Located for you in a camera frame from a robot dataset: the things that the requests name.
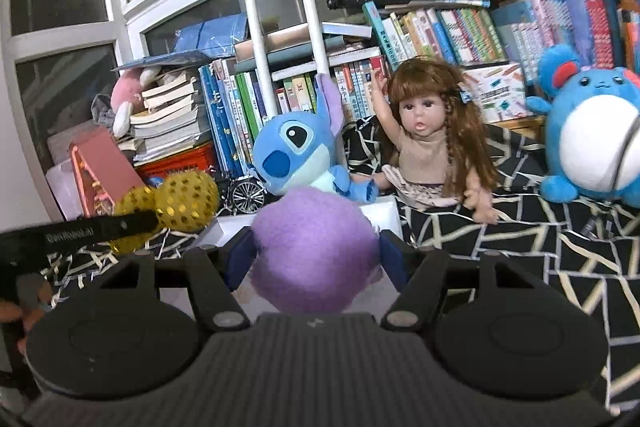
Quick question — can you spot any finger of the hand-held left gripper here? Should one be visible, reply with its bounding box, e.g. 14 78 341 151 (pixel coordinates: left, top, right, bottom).
97 211 162 245

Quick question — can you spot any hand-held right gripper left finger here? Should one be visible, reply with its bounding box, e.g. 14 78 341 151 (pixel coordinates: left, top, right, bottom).
95 229 257 332

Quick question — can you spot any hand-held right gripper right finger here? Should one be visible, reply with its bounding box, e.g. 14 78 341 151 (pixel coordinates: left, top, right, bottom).
377 231 546 332

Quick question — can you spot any white cardboard box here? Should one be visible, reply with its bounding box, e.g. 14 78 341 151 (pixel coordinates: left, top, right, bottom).
192 199 403 323

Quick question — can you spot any yellow sequin strawberry plush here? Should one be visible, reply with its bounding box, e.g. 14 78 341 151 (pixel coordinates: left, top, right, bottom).
111 169 221 255

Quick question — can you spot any white fluffy purple-eared plush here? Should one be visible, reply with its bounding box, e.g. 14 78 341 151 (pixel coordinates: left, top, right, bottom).
235 187 386 315

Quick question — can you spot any person's left hand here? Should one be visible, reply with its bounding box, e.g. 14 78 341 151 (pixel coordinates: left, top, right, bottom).
0 278 55 354

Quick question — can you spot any translucent white plastic bin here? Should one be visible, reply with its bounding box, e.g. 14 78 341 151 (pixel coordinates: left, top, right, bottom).
45 157 81 220

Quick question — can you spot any miniature black bicycle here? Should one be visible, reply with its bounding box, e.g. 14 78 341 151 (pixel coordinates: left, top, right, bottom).
217 174 268 214

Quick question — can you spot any pink toy house model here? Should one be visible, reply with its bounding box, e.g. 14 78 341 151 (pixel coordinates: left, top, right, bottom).
69 127 146 220

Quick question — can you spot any red plastic basket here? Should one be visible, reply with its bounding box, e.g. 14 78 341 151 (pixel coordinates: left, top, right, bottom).
135 142 221 185

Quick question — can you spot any brown-haired baby doll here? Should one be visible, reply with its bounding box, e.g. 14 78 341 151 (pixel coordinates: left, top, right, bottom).
370 58 501 225

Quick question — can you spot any stack of worn books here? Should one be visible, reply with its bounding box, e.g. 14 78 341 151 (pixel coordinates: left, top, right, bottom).
117 67 213 165

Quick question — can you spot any black white patterned blanket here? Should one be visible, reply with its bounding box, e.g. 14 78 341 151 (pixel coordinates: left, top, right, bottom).
40 117 640 413

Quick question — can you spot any grey cloth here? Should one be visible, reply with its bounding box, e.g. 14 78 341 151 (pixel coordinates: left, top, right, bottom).
90 94 121 128

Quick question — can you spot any blue alien plush toy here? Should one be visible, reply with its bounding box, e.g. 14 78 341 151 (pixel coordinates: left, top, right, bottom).
250 73 380 202

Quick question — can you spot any pink white plush toy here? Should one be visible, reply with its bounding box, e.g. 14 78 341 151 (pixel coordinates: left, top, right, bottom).
110 66 163 138

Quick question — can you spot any blue plastic folder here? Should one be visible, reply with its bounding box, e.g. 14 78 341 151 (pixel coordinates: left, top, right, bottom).
172 13 250 58
111 49 221 72

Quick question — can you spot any wooden stand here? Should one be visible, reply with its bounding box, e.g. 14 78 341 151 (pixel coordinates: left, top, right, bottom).
492 116 546 142

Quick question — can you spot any white printed box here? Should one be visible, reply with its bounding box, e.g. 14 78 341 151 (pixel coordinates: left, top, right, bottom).
460 63 533 124

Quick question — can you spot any grey hardcover book pile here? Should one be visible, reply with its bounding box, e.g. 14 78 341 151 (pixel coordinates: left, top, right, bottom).
234 22 373 80

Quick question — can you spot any round blue white plush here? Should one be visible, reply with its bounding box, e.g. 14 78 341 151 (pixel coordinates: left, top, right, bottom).
525 44 640 204

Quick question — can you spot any row of upright books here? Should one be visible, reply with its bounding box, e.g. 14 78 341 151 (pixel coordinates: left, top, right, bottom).
197 0 640 178

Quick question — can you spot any white pipe rack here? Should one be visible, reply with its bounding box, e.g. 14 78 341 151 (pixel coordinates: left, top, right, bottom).
240 0 333 118

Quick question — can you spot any black cable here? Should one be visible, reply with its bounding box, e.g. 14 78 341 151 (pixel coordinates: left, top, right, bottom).
582 109 640 238

